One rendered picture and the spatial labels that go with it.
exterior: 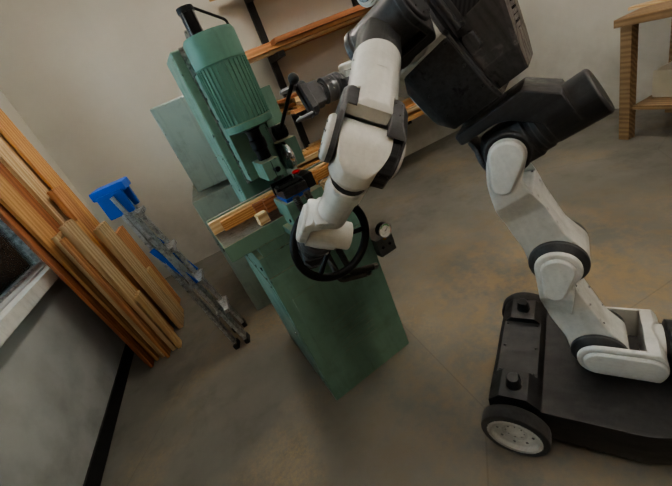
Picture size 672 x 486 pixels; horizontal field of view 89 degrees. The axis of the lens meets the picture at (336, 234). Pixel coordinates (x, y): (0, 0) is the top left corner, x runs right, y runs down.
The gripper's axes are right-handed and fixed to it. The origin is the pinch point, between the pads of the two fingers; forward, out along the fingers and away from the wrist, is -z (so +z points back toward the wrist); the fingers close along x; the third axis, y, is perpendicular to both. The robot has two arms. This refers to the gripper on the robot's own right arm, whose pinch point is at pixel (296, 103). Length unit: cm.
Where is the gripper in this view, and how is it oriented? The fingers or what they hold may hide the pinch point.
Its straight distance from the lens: 123.1
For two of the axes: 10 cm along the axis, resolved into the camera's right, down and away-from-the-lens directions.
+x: 5.1, 8.6, 0.2
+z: 8.1, -4.9, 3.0
